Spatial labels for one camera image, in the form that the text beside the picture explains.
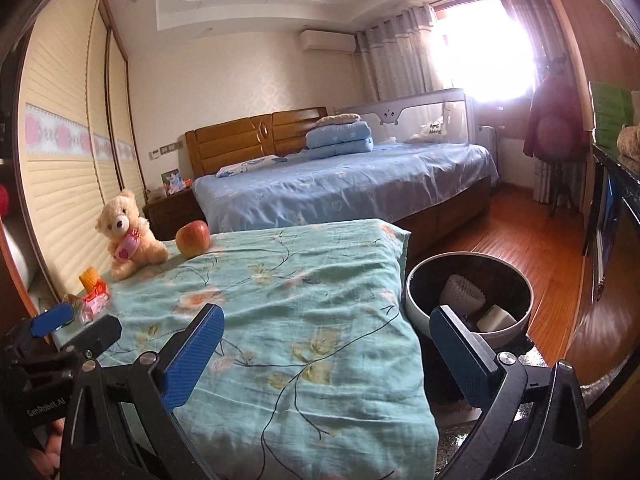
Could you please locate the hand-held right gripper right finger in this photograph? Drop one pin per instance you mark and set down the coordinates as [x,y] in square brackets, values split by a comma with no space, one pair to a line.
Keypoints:
[460,355]

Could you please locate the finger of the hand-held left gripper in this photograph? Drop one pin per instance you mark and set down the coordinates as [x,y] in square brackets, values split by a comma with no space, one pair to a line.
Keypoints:
[100,335]
[50,320]

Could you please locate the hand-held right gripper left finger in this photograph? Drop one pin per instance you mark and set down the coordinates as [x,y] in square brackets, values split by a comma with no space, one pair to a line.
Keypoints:
[195,355]

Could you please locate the white plastic box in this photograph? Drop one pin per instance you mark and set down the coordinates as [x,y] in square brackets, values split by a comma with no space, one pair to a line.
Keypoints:
[495,319]

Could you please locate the white foam fruit net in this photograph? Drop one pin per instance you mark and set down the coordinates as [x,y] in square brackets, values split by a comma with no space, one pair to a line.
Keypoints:
[460,292]

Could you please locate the white round trash bin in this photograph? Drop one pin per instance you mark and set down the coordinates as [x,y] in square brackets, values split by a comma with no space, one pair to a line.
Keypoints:
[414,305]

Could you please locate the person's left hand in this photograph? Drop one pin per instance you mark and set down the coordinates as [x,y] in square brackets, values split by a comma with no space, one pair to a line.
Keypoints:
[54,455]

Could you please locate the red white candy wrapper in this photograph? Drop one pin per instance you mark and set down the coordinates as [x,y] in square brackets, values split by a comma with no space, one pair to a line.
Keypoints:
[95,302]

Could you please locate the white rounded bag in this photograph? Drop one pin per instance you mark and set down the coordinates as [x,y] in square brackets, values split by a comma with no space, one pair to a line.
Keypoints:
[17,260]

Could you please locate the beige teddy bear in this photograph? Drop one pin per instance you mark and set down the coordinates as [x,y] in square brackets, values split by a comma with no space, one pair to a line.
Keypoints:
[130,240]

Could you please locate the green floral blanket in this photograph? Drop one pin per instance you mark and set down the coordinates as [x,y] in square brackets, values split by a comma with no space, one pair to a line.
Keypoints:
[300,310]

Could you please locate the red apple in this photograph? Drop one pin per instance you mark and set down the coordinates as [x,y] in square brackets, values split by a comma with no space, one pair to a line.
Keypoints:
[192,239]

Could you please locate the red round object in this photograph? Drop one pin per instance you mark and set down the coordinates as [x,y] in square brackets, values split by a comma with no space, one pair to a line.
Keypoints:
[3,200]

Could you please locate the wardrobe with slatted doors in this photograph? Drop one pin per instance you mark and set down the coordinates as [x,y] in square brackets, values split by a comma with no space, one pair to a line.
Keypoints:
[65,185]

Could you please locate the wooden nightstand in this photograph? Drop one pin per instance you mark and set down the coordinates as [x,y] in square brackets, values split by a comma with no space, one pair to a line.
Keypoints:
[170,215]

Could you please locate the silver foil sheet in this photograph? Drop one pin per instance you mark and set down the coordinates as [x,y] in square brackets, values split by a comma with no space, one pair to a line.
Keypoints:
[600,382]

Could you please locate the blue white printed pillow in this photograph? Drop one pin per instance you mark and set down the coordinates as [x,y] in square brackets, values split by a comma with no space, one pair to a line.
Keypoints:
[245,166]

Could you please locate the bed with blue sheet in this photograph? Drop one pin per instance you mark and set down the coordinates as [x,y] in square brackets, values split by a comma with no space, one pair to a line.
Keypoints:
[350,180]

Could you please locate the wooden headboard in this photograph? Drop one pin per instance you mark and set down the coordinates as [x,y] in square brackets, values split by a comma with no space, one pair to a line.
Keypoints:
[225,140]

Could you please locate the white radiator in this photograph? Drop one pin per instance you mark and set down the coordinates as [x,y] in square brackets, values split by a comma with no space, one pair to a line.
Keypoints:
[489,137]

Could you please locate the folded blue pillows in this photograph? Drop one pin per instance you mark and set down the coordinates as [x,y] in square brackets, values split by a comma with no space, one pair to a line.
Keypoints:
[340,137]

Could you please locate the hanging red clothes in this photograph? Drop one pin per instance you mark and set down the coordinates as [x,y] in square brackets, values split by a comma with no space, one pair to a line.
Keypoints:
[555,120]

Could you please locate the small patterned pillow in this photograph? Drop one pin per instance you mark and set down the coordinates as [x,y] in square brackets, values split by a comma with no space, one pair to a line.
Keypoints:
[337,119]

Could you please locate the beige yarn ball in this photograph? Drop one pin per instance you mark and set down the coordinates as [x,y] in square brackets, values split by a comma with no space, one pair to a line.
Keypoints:
[631,142]

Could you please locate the stack of green boxes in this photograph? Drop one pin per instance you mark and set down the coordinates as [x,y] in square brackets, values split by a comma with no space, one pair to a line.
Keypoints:
[612,115]

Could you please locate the grey patterned curtain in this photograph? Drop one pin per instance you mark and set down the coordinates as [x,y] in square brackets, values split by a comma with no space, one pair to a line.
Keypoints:
[395,60]
[520,20]

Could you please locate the white air conditioner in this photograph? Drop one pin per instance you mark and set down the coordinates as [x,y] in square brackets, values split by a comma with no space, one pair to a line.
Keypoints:
[327,41]

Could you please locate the photo frame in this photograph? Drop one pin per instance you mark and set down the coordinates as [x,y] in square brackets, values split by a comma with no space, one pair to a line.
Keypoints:
[171,182]

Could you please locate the wall switch panel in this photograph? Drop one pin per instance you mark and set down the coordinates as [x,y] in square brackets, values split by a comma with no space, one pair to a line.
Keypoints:
[165,149]

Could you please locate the grey bed guard rail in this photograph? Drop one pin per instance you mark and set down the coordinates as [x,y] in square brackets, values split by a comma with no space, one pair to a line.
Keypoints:
[415,105]

